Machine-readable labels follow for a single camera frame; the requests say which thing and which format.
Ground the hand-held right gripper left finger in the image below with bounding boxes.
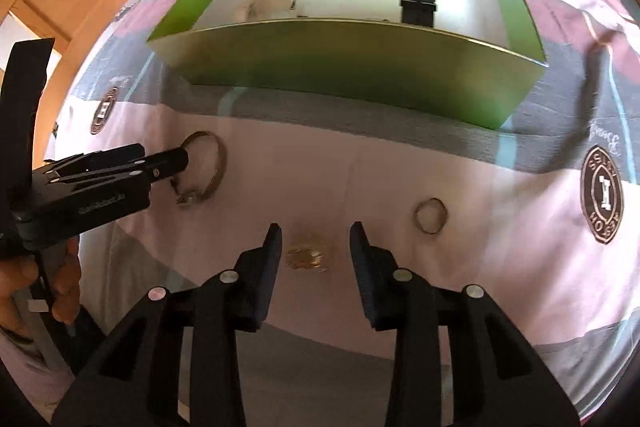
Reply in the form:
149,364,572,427
52,222,283,427

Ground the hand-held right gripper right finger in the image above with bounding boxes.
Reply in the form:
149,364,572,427
349,221,581,427

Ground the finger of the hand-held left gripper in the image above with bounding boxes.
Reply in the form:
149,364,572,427
50,147,190,188
46,143,147,175

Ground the gold brooch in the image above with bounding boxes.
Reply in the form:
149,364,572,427
286,234,332,273

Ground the bronze metal bangle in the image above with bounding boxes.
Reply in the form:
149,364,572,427
172,131,228,209

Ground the small dark ring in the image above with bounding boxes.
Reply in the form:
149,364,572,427
413,198,448,235

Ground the clear bead bracelet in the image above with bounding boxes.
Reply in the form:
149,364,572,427
235,0,307,24

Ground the green cardboard box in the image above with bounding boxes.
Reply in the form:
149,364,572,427
146,0,549,131

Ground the black wristwatch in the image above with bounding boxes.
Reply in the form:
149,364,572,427
400,0,438,28

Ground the person's left forearm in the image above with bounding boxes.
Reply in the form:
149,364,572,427
0,327,76,413

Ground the person's left hand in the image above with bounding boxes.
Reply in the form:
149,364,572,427
0,239,83,333

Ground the striped printed bedsheet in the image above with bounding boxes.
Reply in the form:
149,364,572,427
42,0,640,423

